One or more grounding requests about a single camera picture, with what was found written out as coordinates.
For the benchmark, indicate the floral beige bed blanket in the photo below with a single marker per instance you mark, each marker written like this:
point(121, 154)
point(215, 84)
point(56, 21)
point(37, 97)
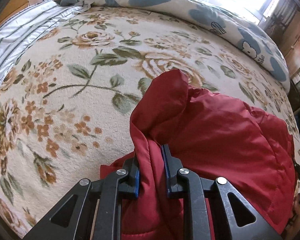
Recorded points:
point(65, 105)

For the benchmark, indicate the person's right hand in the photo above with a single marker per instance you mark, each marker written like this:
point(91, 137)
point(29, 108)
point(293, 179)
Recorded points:
point(294, 228)

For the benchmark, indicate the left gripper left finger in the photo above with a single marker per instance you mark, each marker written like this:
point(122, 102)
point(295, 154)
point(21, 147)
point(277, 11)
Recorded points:
point(91, 209)

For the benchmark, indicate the striped white pillow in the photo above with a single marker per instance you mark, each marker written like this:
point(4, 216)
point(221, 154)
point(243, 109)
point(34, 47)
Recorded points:
point(19, 32)

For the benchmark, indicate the white blue patterned duvet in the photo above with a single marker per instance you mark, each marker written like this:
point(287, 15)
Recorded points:
point(244, 35)

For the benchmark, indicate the wooden wardrobe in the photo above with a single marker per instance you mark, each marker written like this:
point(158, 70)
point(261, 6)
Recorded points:
point(281, 21)

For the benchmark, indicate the red quilted down jacket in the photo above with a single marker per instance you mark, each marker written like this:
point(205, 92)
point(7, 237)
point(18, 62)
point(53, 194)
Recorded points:
point(213, 135)

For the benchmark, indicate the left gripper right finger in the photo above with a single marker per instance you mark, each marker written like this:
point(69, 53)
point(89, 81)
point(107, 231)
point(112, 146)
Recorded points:
point(213, 209)

